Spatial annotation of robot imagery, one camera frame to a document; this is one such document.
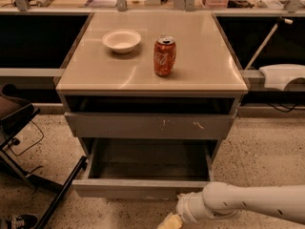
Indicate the padded gripper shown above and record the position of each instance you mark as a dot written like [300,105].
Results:
[183,209]

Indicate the grey drawer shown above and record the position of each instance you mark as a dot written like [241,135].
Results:
[146,168]
[150,126]

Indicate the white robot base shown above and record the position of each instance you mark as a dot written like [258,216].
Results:
[279,76]

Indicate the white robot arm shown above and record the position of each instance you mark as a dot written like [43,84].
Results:
[219,200]

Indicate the grey drawer cabinet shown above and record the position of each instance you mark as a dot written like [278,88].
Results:
[205,79]

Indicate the black sneaker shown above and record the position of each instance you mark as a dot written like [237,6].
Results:
[18,222]

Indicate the red soda can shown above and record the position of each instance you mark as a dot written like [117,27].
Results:
[164,55]

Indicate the white paper bowl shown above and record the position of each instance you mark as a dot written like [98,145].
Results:
[121,41]

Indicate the white stick with black tip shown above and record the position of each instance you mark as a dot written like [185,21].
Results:
[279,21]

